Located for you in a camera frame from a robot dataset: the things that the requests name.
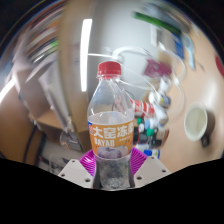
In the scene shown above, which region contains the white jar, blue label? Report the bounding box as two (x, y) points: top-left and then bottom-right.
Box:
(148, 87), (172, 109)

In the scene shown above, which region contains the thick white cable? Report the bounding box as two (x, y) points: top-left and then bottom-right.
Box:
(88, 46), (186, 112)

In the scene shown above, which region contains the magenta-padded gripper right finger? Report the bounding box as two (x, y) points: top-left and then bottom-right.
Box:
(127, 146), (172, 190)

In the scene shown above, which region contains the black mug, white inside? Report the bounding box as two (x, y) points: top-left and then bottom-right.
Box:
(183, 102), (216, 148)

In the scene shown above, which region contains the white light bar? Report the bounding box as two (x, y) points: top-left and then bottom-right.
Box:
(79, 18), (94, 93)

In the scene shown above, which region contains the clear bottle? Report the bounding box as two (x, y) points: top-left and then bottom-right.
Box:
(87, 61), (136, 191)

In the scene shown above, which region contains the white and blue box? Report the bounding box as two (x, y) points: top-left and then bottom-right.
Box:
(159, 29), (185, 60)

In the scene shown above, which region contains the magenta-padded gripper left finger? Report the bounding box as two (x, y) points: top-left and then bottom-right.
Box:
(57, 148), (98, 190)

